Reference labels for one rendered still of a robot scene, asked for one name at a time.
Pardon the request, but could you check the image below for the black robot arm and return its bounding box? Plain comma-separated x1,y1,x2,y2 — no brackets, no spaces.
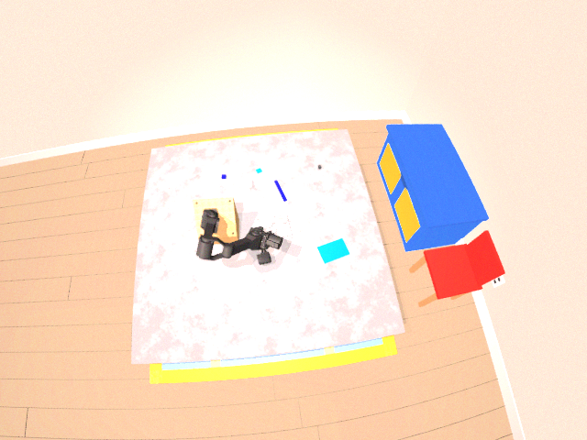
196,208,283,261

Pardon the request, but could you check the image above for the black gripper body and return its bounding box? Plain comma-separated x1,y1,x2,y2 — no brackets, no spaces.
253,226,271,265

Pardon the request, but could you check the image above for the cyan flat plate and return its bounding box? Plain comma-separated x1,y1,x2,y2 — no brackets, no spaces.
318,238,349,264

